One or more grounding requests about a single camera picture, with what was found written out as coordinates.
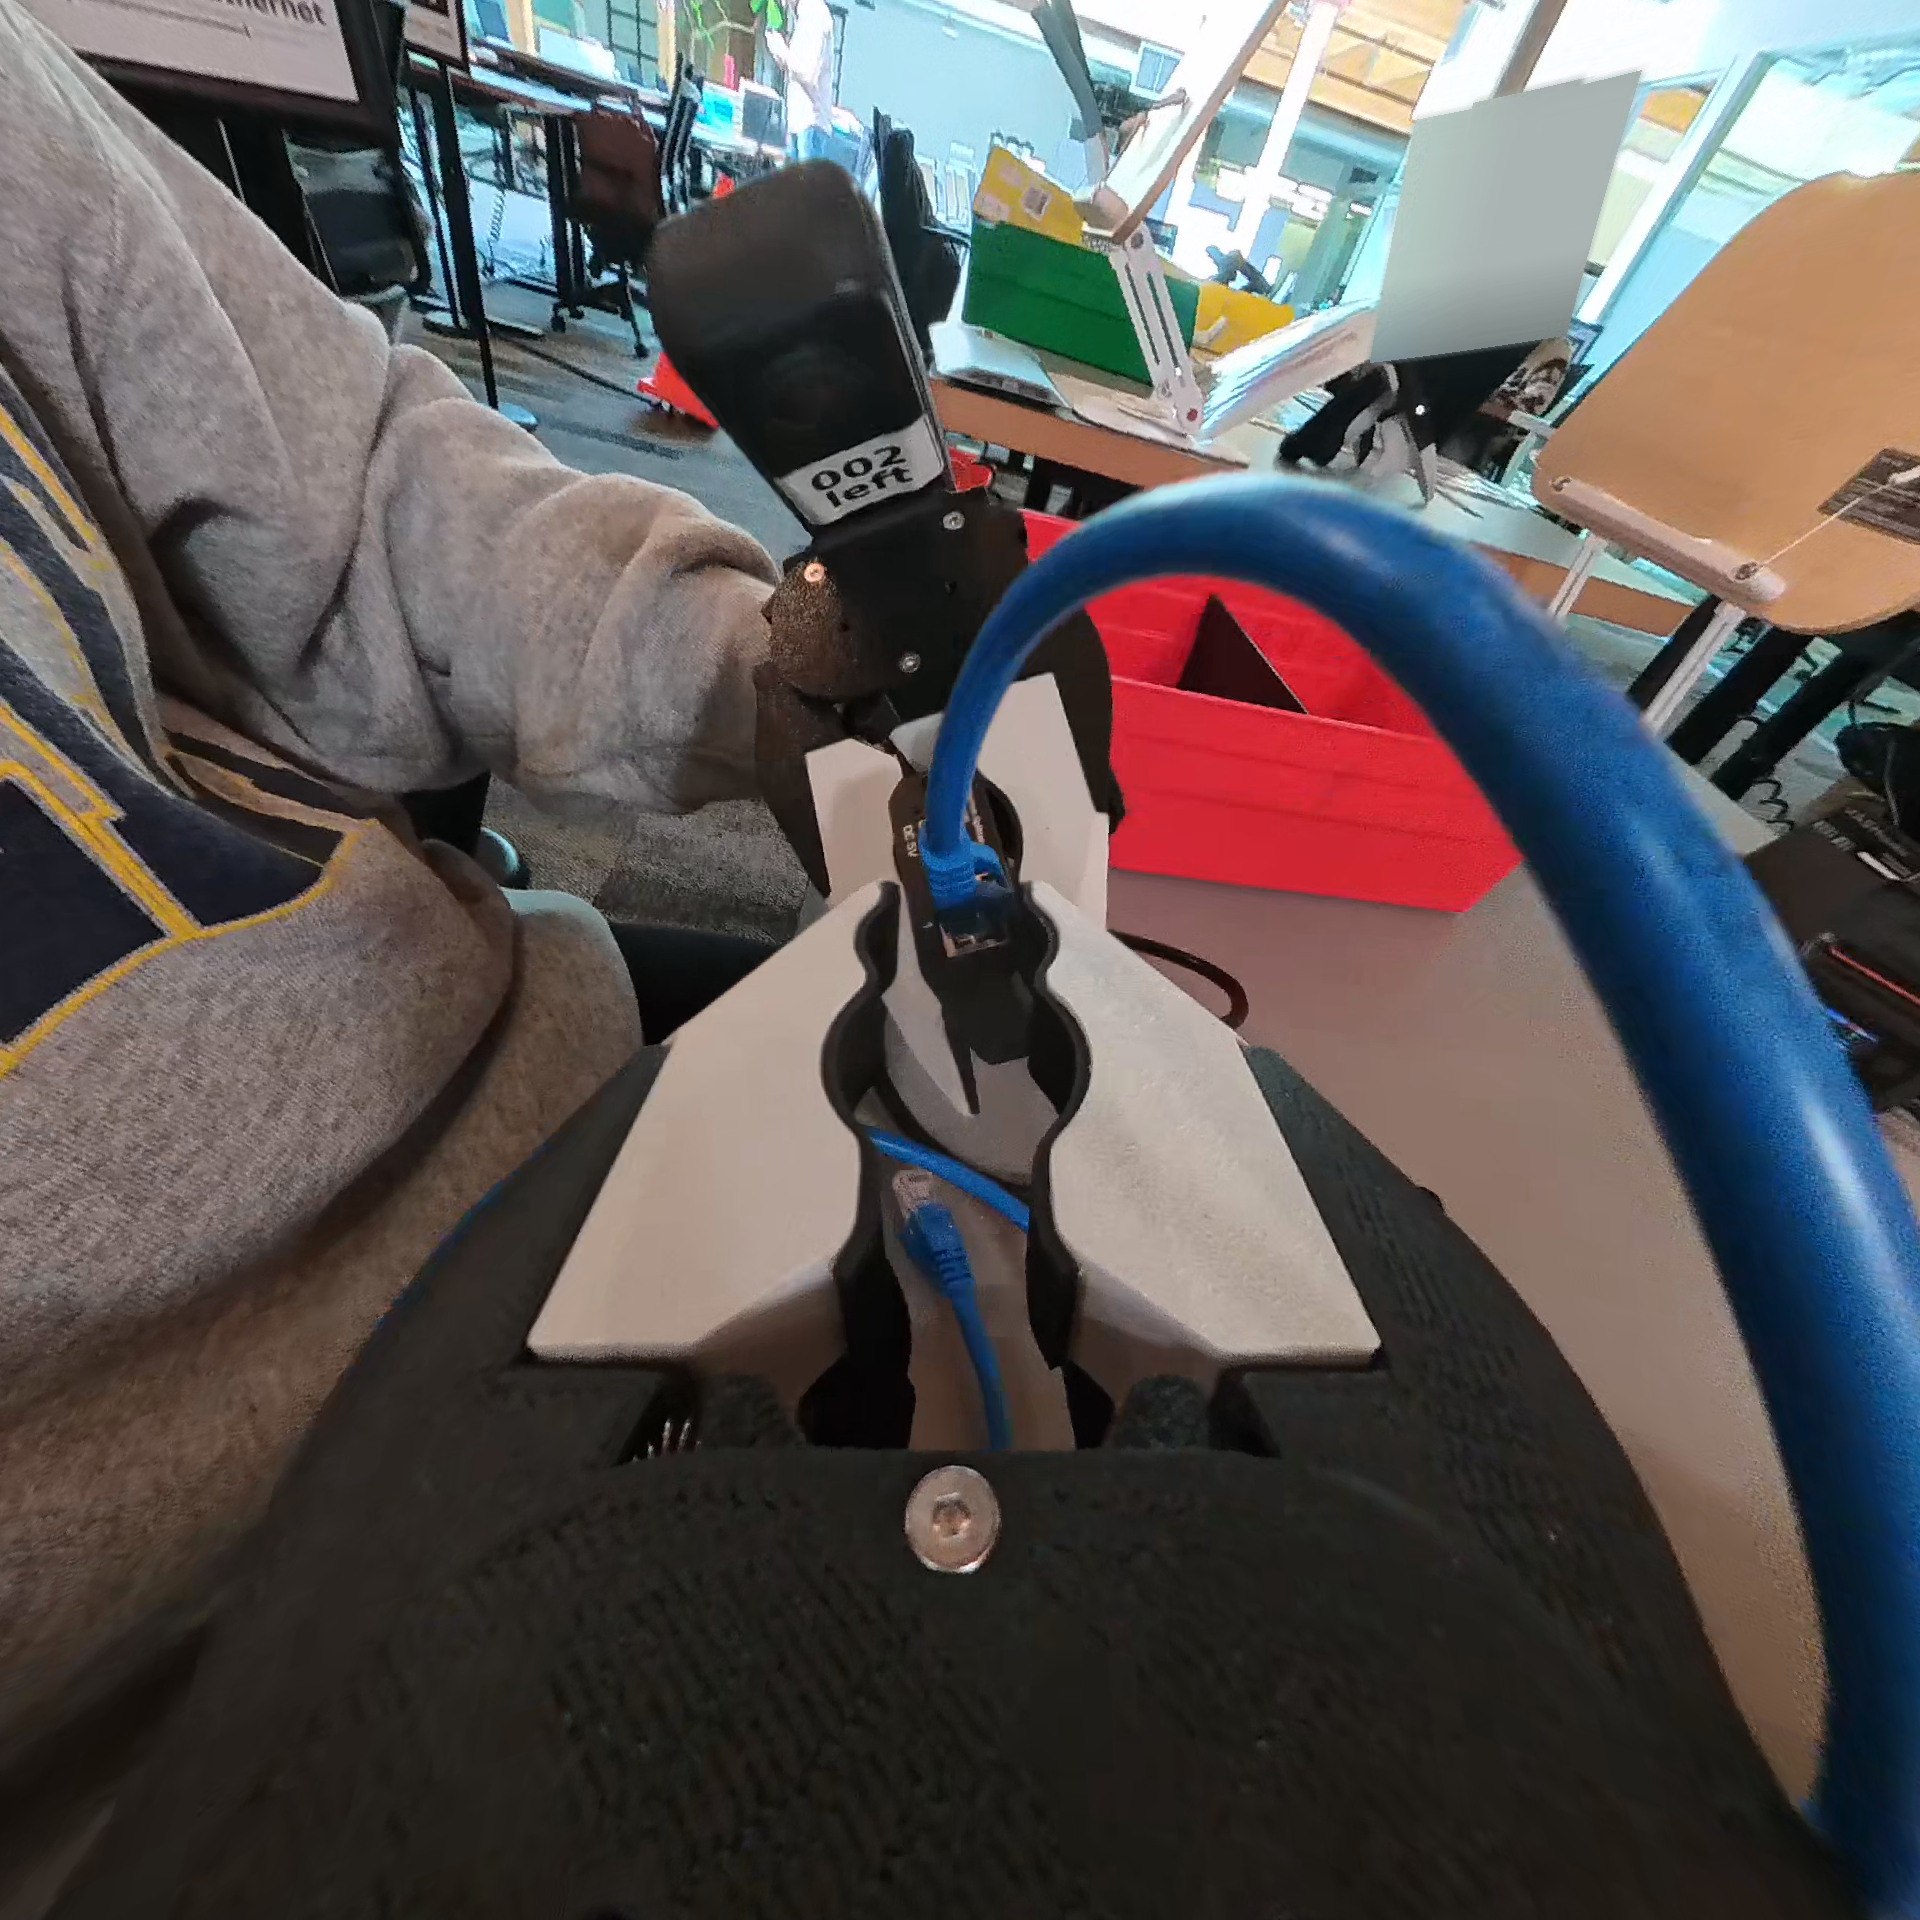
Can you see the long wooden desk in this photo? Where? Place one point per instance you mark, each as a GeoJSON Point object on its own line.
{"type": "Point", "coordinates": [1078, 444]}

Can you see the black ethernet splitter box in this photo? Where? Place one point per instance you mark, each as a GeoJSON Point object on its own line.
{"type": "Point", "coordinates": [993, 1038]}

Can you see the black bin divider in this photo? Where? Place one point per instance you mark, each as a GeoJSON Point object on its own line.
{"type": "Point", "coordinates": [1240, 666]}

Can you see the green cardboard box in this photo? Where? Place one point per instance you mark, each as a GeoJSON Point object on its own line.
{"type": "Point", "coordinates": [1068, 303]}

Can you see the orange cone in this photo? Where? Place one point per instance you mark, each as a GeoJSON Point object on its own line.
{"type": "Point", "coordinates": [676, 395]}

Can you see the black equipment box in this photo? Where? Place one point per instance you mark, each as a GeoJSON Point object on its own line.
{"type": "Point", "coordinates": [1842, 862]}

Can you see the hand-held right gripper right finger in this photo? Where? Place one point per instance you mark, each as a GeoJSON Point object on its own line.
{"type": "Point", "coordinates": [1204, 1198]}

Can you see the red plastic bin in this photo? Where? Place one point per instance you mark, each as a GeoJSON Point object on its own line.
{"type": "Point", "coordinates": [1293, 808]}

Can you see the white printed sign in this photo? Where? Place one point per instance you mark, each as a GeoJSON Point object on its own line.
{"type": "Point", "coordinates": [213, 38]}

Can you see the black office chair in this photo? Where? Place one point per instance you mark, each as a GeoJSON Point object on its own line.
{"type": "Point", "coordinates": [916, 225]}
{"type": "Point", "coordinates": [616, 208]}

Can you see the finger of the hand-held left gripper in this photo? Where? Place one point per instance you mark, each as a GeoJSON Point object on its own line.
{"type": "Point", "coordinates": [853, 808]}
{"type": "Point", "coordinates": [1046, 776]}

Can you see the person's left forearm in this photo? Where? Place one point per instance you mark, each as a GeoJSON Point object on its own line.
{"type": "Point", "coordinates": [523, 603]}

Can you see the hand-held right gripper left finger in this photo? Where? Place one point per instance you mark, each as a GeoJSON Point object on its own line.
{"type": "Point", "coordinates": [705, 1198]}

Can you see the light wooden panel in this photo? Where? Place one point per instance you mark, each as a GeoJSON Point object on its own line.
{"type": "Point", "coordinates": [1768, 373]}

